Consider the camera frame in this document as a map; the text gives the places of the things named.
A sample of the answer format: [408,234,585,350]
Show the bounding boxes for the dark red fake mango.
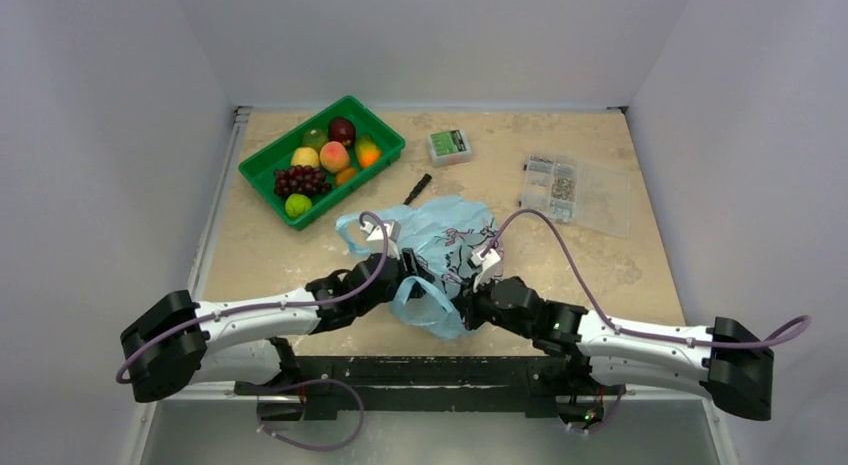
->
[327,116,357,148]

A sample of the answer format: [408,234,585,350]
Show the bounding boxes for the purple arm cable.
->
[115,211,392,385]
[480,208,812,351]

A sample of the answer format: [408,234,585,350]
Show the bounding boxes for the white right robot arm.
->
[452,277,774,421]

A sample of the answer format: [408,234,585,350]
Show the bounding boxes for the clear plastic screw organizer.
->
[518,152,631,238]

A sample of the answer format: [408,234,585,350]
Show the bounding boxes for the dark red fake grapes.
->
[273,165,334,198]

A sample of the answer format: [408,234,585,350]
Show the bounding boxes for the light blue plastic bag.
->
[376,195,498,340]

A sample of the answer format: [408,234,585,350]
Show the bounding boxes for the lime green fake fruit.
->
[284,193,313,220]

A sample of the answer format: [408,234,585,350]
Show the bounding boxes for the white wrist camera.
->
[469,244,503,292]
[360,220,402,259]

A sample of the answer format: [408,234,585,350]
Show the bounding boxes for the orange pink fake peach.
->
[319,141,351,174]

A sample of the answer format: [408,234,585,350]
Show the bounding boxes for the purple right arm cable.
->
[480,208,812,351]

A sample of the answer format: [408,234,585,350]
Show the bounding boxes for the green plastic tray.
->
[239,96,405,230]

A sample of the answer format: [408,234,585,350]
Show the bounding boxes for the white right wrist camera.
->
[469,244,503,292]

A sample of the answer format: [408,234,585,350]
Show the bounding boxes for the black rubber mallet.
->
[403,173,433,206]

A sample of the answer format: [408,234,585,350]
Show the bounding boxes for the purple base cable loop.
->
[255,379,366,454]

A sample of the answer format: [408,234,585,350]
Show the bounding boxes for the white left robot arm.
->
[116,248,437,403]

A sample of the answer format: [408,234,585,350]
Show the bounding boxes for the small orange fake fruit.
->
[335,167,358,188]

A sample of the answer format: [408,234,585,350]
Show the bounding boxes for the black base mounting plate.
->
[234,356,625,422]

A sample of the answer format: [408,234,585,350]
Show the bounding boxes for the small green label box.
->
[427,129,473,167]

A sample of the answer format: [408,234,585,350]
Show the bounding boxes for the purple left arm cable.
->
[115,211,392,385]

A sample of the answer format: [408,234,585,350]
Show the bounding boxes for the yellow fake lemon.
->
[290,147,321,168]

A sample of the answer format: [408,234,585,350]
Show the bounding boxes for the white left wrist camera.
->
[360,220,402,259]

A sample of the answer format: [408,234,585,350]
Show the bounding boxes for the orange green fake mango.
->
[354,134,382,169]

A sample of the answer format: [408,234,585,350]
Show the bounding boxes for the green fake round fruit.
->
[301,128,330,152]

